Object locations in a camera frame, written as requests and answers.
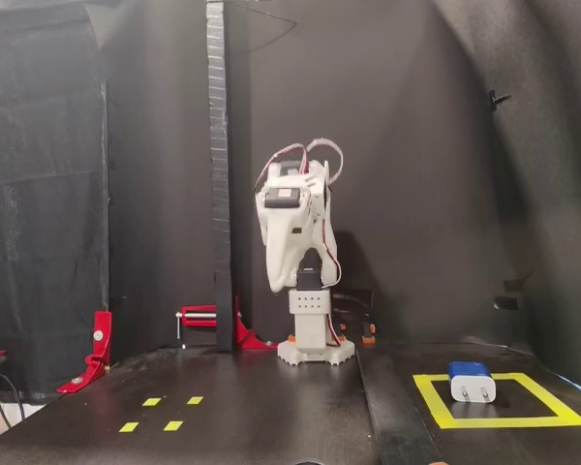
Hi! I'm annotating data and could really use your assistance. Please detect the black power cable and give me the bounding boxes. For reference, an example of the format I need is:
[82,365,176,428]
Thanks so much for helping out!
[332,288,393,341]

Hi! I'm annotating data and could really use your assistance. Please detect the thin black cable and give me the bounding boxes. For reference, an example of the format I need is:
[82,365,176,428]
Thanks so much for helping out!
[0,371,26,430]

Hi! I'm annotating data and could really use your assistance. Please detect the black fabric curtain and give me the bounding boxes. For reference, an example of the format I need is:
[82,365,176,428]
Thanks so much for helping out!
[0,4,111,401]

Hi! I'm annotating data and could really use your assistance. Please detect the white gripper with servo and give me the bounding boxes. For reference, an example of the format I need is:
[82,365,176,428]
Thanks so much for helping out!
[255,183,321,295]

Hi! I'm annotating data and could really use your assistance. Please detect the long black flat strip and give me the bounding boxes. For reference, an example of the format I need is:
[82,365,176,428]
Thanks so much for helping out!
[355,344,445,465]

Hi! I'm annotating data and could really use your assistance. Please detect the red metal corner clamp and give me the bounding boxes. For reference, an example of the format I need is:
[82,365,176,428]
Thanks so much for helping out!
[56,310,113,395]
[175,294,279,351]

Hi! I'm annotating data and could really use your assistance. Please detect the blue and white charger block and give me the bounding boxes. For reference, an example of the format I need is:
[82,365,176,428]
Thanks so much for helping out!
[446,360,498,404]

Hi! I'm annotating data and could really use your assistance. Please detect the yellow tape square outline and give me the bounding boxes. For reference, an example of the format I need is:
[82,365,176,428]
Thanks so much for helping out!
[413,371,581,430]

